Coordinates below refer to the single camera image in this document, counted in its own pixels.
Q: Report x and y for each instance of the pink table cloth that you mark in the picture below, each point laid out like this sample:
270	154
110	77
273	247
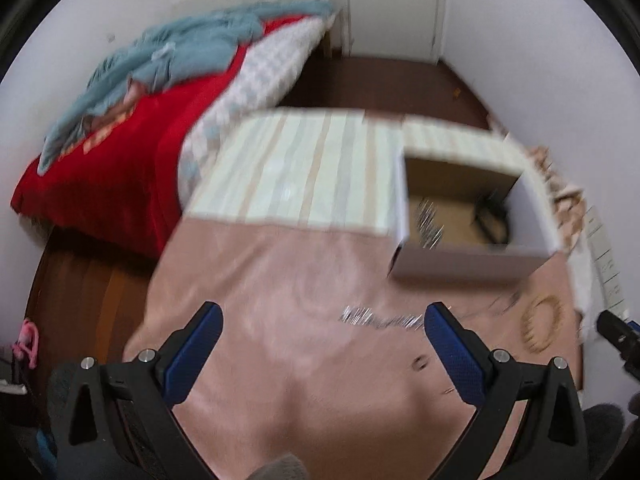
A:
300	310

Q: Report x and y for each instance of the white door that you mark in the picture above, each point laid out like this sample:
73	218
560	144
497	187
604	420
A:
395	5

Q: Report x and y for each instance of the grey fleece garment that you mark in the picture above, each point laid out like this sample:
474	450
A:
280	467

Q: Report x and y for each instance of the striped table cover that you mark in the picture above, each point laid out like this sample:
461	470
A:
300	165

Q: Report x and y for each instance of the white printed strip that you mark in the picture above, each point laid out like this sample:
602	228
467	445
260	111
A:
605	260

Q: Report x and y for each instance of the black jewelry piece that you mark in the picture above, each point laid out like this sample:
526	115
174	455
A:
492	220

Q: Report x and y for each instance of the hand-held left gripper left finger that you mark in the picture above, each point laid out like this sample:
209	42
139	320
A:
195	355

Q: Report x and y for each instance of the small dark earring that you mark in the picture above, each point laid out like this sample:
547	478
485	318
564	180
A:
419	361

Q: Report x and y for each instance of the light blue blanket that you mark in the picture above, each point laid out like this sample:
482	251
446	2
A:
175	45

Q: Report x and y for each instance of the white checkered quilt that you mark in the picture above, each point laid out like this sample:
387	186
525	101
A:
250	85

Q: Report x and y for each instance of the red blanket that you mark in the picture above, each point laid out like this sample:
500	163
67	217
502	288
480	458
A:
125	160

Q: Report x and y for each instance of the pink clothes hanger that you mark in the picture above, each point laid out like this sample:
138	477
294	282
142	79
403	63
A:
26	342

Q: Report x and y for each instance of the white cardboard box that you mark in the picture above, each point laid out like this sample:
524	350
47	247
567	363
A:
465	262

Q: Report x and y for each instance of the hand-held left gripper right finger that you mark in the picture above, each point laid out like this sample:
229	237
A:
452	360

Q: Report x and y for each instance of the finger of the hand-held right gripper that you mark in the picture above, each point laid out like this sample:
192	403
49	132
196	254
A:
620	332

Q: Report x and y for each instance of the silver jewelry piece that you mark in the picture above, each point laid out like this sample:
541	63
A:
429	225

